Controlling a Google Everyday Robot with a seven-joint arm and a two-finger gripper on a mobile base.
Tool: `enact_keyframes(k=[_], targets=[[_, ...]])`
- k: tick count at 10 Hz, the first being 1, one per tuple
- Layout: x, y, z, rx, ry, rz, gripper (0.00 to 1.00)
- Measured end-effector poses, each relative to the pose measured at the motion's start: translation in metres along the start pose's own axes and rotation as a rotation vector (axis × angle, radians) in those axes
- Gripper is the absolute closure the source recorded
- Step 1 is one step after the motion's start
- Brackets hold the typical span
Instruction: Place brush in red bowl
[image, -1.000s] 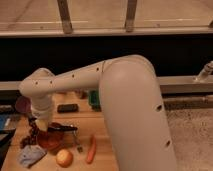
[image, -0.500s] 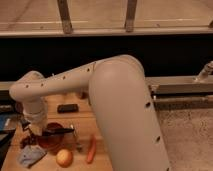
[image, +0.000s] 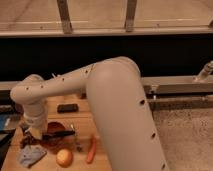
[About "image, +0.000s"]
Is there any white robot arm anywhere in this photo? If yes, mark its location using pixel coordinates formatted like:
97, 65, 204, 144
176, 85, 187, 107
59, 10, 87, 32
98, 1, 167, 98
10, 57, 170, 171

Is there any black rectangular block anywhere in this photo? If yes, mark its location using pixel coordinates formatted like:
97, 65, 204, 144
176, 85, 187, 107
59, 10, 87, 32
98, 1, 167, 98
57, 104, 79, 113

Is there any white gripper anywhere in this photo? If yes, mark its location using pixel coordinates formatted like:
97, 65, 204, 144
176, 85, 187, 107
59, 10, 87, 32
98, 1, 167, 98
20, 111, 49, 141

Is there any yellow apple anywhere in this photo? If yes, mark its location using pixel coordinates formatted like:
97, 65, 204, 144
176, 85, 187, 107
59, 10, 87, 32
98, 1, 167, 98
56, 149, 73, 167

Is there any red bowl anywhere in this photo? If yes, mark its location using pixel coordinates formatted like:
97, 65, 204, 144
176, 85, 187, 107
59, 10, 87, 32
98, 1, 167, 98
40, 122, 71, 153

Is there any wooden cutting board table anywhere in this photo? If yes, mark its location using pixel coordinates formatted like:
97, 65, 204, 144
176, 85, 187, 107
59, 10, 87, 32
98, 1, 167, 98
1, 95, 112, 171

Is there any blue object at left edge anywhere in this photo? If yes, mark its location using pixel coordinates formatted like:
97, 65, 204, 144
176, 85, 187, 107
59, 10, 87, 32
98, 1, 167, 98
0, 114, 20, 130

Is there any grey blue cloth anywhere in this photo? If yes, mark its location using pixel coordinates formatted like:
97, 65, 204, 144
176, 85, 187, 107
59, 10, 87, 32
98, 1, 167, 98
18, 145, 47, 168

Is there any black handled brush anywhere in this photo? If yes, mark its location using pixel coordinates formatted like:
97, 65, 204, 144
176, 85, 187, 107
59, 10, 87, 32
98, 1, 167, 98
42, 130, 75, 140

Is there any orange carrot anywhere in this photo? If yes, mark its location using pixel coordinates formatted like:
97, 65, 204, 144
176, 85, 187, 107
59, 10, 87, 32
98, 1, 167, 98
86, 135, 97, 164

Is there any bunch of dark grapes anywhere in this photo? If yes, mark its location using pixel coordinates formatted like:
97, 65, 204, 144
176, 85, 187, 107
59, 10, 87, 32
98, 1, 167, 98
20, 130, 33, 149

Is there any metal fork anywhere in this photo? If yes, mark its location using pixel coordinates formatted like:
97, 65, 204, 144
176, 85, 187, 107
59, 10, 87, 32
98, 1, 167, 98
70, 123, 83, 152

